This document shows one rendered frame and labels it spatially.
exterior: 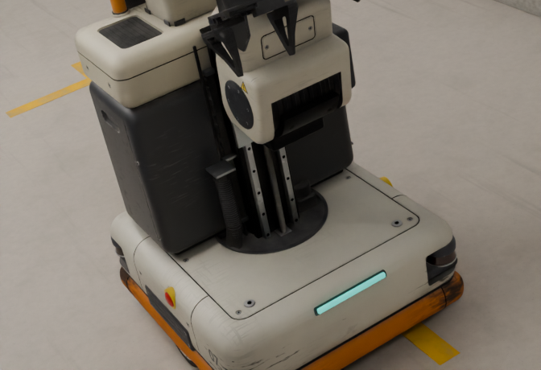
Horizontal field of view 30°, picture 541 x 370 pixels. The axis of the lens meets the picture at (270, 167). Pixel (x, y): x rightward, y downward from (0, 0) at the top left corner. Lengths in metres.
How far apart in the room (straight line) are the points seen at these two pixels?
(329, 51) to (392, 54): 1.73
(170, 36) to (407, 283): 0.76
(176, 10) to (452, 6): 2.00
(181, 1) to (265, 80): 0.34
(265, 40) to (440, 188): 1.15
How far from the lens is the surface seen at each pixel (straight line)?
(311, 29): 1.97
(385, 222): 2.34
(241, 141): 2.17
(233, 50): 1.49
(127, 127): 2.17
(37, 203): 3.29
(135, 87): 2.11
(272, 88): 1.91
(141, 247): 2.45
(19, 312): 2.86
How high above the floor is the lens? 1.66
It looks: 32 degrees down
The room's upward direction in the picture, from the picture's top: 12 degrees counter-clockwise
